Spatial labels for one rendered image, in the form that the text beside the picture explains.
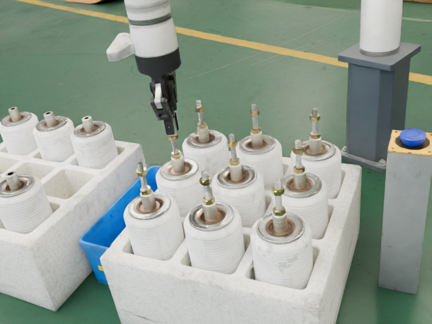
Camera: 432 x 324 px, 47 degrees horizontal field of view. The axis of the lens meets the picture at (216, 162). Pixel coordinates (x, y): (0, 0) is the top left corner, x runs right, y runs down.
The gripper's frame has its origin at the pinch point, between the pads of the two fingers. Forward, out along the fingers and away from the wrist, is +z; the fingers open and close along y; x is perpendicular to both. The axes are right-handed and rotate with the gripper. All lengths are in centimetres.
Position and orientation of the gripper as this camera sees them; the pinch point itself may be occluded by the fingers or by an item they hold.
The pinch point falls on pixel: (170, 123)
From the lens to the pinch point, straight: 90.8
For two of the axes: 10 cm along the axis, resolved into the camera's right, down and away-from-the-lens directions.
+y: 0.7, -5.4, 8.4
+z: 1.2, 8.4, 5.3
